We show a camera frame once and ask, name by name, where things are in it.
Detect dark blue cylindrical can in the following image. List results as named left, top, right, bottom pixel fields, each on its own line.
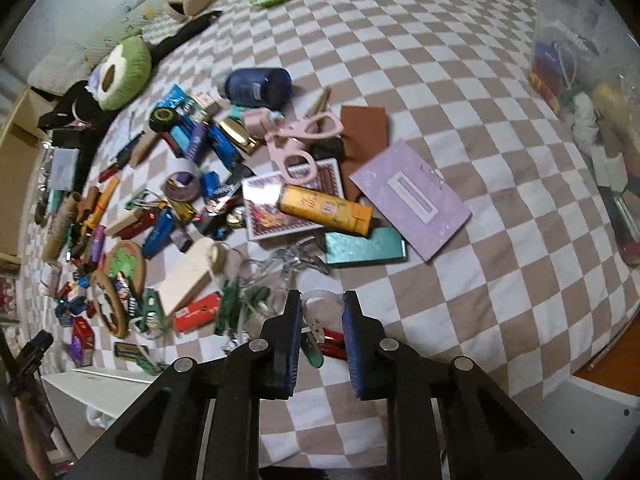
left=219, top=67, right=293, bottom=110

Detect clear tape roll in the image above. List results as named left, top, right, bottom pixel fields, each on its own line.
left=163, top=158, right=201, bottom=203

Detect yellow orange tube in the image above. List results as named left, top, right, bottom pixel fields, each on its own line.
left=277, top=184, right=373, bottom=236

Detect beige wooden block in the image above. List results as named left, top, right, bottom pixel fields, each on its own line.
left=157, top=237, right=216, bottom=318

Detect panda wooden coaster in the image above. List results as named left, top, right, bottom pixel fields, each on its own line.
left=90, top=270, right=128, bottom=339

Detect playing card box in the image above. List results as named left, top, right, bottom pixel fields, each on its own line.
left=242, top=158, right=344, bottom=242

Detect clover wooden coaster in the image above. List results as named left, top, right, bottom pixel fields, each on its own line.
left=103, top=240, right=146, bottom=296

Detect teal metallic box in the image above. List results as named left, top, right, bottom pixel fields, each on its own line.
left=324, top=226, right=407, bottom=268

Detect red cigarette box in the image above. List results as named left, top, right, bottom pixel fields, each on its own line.
left=70, top=316, right=96, bottom=367

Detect pink scissors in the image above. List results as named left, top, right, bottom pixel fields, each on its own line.
left=242, top=107, right=344, bottom=186

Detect cardboard tube with rope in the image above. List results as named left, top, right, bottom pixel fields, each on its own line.
left=41, top=192, right=81, bottom=262

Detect clear plastic storage bin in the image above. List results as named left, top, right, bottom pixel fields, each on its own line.
left=528, top=0, right=639, bottom=266

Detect green avocado plush cushion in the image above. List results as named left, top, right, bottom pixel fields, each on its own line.
left=94, top=36, right=152, bottom=112

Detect brown leather card holder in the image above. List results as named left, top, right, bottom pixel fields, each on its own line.
left=340, top=105, right=388, bottom=202

